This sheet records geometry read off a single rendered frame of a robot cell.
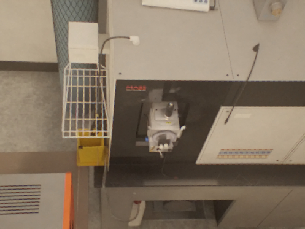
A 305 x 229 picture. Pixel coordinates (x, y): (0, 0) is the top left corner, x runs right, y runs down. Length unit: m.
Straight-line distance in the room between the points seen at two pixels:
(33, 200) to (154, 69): 0.60
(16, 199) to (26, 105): 1.61
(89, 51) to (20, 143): 1.31
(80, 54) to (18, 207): 0.64
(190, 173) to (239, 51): 0.72
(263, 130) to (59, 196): 0.84
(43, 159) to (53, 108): 1.03
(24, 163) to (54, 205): 0.58
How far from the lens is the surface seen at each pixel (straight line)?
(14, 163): 2.13
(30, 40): 3.06
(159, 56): 1.52
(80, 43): 1.79
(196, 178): 2.09
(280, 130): 1.88
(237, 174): 2.15
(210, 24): 1.66
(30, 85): 3.23
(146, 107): 1.61
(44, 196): 1.58
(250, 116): 1.74
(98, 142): 2.02
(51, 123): 3.04
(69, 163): 2.10
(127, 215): 2.39
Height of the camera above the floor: 2.59
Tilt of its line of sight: 57 degrees down
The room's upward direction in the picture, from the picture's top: 11 degrees clockwise
